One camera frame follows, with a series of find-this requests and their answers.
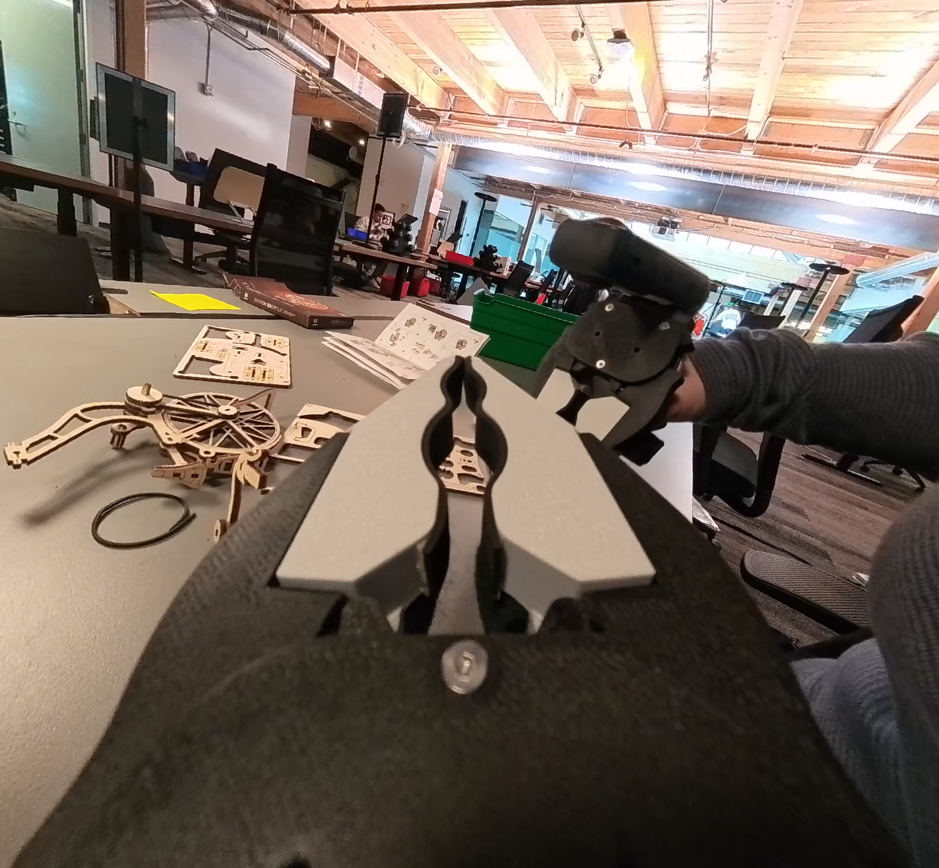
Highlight dark chair back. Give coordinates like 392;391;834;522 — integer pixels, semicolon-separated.
0;225;111;316

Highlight small wooden parts sheet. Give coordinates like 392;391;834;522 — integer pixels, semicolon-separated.
172;325;292;389

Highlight wooden bicycle model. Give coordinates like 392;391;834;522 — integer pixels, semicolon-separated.
3;384;283;546

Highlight person's right forearm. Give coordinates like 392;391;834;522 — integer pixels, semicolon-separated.
690;327;939;460

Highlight instruction booklet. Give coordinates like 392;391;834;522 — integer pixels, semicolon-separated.
323;303;491;391

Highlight black rubber band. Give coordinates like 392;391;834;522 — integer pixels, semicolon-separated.
91;491;196;548

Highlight black speaker on stand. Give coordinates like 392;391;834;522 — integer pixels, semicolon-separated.
370;91;410;223

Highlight black chair armrest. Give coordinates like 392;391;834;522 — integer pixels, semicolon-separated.
739;549;875;647

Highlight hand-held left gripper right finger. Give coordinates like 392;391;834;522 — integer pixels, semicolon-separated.
467;356;657;636

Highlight brown kit box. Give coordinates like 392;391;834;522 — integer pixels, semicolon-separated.
224;277;355;331

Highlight long wooden desk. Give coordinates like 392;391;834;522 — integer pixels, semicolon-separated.
0;153;256;284

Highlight yellow paper sheet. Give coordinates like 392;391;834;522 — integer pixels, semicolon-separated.
150;288;242;312

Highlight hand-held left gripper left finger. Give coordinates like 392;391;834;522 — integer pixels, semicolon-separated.
275;356;467;636

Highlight framed panel on stand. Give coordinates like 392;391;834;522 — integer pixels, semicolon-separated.
94;63;177;174

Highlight person's right hand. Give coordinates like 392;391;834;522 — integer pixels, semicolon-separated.
668;358;709;423

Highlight large wooden parts sheet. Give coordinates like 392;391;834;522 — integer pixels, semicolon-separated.
273;403;494;496

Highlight green plastic bin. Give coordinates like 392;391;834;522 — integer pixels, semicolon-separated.
469;289;582;394

